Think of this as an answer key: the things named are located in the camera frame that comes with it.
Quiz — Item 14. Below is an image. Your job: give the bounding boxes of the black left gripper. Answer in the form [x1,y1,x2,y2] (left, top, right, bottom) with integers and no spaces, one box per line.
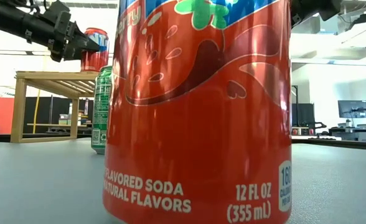
[44,0,101,63]

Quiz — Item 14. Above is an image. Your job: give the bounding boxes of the yellow cable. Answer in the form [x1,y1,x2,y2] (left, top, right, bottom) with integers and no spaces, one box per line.
[32,55,47,134]

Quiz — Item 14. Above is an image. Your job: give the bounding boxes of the computer monitor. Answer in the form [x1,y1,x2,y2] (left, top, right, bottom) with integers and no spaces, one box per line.
[337,100,366,119]

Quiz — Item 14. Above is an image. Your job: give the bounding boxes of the green Sprite can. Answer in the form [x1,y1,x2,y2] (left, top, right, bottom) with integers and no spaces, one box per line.
[91,65,114,156]

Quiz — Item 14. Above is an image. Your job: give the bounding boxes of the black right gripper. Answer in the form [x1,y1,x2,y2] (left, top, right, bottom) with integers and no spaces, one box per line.
[291,0,344,27]

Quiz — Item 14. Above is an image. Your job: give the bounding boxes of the black partition panel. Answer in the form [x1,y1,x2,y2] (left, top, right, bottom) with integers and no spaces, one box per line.
[24,96,94,125]

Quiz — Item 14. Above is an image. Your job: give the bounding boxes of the wooden slatted shelf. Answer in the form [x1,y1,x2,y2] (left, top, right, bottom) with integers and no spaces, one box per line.
[10,70,100,144]

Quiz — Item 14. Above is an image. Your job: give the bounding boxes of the stacked boxes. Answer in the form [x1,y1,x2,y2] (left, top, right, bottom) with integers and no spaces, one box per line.
[58,108,92,126]

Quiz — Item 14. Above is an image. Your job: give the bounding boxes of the red panel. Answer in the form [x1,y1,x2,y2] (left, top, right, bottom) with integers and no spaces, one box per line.
[0,96,15,135]

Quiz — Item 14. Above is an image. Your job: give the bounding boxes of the black screen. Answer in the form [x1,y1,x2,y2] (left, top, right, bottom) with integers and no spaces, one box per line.
[291,103,316,127]

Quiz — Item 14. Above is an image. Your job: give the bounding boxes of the red Fanta strawberry can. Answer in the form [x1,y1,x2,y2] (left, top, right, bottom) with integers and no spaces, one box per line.
[103,0,293,224]
[80,27,110,73]

